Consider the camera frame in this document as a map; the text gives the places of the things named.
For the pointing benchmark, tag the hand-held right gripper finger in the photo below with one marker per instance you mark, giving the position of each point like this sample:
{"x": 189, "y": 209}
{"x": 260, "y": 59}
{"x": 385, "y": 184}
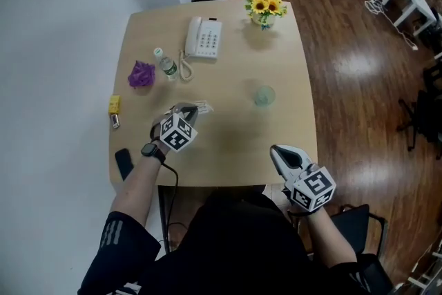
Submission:
{"x": 297, "y": 152}
{"x": 281, "y": 164}

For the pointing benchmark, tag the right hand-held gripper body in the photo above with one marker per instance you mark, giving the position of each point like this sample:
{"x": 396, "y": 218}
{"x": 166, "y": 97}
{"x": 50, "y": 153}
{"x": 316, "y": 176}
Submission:
{"x": 312, "y": 188}

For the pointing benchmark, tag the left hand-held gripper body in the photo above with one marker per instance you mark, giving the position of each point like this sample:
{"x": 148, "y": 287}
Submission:
{"x": 177, "y": 136}

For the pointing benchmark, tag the white packet item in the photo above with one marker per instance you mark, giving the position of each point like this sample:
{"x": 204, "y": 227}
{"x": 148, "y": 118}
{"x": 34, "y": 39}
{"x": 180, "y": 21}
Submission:
{"x": 203, "y": 106}

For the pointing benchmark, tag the clear glass cup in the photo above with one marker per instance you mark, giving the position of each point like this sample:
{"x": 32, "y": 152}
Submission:
{"x": 264, "y": 95}

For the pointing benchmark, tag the person's right forearm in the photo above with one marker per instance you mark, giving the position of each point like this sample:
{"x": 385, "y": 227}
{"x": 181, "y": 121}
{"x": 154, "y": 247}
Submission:
{"x": 328, "y": 238}

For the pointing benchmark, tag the person's left forearm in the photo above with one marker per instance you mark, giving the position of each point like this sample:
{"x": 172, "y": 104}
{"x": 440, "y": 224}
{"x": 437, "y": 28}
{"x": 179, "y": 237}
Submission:
{"x": 136, "y": 186}

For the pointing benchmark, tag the black smartwatch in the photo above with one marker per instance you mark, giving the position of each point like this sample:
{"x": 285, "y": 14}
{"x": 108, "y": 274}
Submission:
{"x": 152, "y": 151}

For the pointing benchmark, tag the clear plastic water bottle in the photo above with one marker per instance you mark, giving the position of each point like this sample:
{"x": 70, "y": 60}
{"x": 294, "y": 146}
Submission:
{"x": 167, "y": 65}

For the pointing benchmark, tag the purple crumpled bag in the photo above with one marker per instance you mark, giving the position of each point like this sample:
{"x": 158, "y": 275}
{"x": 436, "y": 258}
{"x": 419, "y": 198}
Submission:
{"x": 141, "y": 75}

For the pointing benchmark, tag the black chair with armrest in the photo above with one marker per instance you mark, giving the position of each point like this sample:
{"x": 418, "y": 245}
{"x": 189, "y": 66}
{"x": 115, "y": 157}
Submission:
{"x": 359, "y": 224}

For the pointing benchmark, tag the black smartphone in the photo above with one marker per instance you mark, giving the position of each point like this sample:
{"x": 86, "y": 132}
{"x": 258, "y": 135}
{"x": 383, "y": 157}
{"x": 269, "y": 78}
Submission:
{"x": 124, "y": 163}

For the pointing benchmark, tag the small yellow box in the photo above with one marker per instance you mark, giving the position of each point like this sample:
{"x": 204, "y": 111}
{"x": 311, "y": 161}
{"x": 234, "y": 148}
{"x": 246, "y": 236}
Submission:
{"x": 115, "y": 104}

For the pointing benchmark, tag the white desk telephone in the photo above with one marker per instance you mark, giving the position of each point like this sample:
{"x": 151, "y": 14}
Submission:
{"x": 203, "y": 39}

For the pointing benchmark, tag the person's black clothing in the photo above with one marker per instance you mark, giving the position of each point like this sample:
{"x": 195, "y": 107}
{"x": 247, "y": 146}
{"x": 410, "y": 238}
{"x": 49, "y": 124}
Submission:
{"x": 228, "y": 252}

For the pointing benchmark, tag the potted yellow sunflowers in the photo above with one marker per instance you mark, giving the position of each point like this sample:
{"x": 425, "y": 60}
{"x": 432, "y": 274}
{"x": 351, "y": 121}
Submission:
{"x": 265, "y": 7}

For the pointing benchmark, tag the black office chair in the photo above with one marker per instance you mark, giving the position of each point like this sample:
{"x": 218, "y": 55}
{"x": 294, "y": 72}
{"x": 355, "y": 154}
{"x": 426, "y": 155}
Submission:
{"x": 423, "y": 114}

